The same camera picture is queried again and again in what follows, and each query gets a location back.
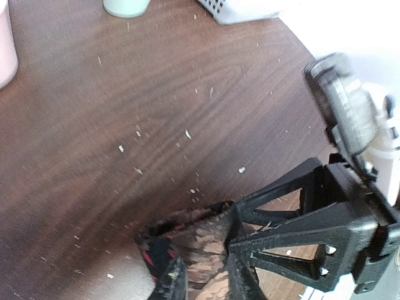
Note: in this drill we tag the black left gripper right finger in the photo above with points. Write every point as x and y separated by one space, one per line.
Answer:
242 285

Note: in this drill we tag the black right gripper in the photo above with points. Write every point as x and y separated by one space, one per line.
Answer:
342 228

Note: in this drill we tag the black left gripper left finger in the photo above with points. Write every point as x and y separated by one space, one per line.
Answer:
173 284

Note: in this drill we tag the dark floral patterned tie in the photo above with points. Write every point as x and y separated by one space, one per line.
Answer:
199 237

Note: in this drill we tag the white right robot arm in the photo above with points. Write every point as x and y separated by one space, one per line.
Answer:
361 124

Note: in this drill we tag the white plastic mesh basket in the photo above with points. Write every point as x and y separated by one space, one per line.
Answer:
228 12

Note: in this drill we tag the pink divided organizer box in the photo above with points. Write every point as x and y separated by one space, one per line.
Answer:
8 55

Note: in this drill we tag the mint green plastic cup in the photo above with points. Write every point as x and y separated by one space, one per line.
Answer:
126 8

